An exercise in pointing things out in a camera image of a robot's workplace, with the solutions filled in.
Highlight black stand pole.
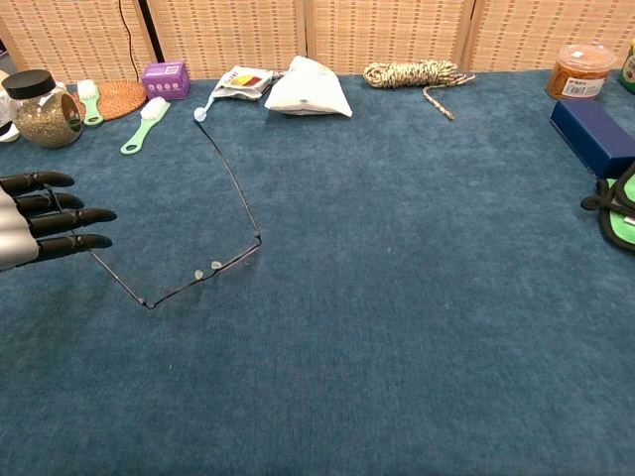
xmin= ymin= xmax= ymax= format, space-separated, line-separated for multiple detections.
xmin=137 ymin=0 xmax=165 ymax=59

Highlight orange brown plastic tub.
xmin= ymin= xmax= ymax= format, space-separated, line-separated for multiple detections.
xmin=546 ymin=43 xmax=618 ymax=101

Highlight round woven rattan coaster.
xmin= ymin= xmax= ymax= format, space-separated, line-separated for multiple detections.
xmin=68 ymin=80 xmax=149 ymax=122

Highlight coiled beige patterned rope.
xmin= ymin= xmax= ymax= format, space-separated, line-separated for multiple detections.
xmin=362 ymin=59 xmax=477 ymax=121

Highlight glass jar with black lid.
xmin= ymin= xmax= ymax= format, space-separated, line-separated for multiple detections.
xmin=2 ymin=68 xmax=83 ymax=149

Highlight white snack packet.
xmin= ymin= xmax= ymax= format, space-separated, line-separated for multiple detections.
xmin=212 ymin=64 xmax=275 ymax=102

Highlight blue felt table cover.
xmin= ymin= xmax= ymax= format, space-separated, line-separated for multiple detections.
xmin=0 ymin=68 xmax=635 ymax=476

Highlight mint green scrub brush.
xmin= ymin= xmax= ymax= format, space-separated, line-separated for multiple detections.
xmin=76 ymin=78 xmax=105 ymax=126
xmin=120 ymin=96 xmax=172 ymax=156

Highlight green container with yellow lid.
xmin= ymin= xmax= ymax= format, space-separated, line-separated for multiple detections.
xmin=618 ymin=42 xmax=635 ymax=95

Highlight small purple box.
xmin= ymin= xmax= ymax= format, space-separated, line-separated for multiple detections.
xmin=141 ymin=60 xmax=191 ymax=102

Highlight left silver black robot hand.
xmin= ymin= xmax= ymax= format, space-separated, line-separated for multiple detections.
xmin=0 ymin=171 xmax=118 ymax=273

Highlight dark blue rectangular box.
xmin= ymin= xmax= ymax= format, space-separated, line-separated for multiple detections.
xmin=549 ymin=98 xmax=635 ymax=180

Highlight light blue toothbrush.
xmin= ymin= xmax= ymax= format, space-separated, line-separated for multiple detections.
xmin=192 ymin=93 xmax=219 ymax=123

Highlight white cloth bag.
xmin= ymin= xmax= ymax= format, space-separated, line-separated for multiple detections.
xmin=263 ymin=55 xmax=353 ymax=119

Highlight black wire eyeglasses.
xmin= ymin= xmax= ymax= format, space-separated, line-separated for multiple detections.
xmin=47 ymin=117 xmax=263 ymax=311

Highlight bamboo folding screen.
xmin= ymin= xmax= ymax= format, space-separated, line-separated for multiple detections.
xmin=0 ymin=0 xmax=635 ymax=83

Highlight thin black cable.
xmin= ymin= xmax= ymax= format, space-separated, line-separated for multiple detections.
xmin=118 ymin=0 xmax=138 ymax=83

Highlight green cloth with black trim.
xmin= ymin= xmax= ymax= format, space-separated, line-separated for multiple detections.
xmin=580 ymin=163 xmax=635 ymax=258

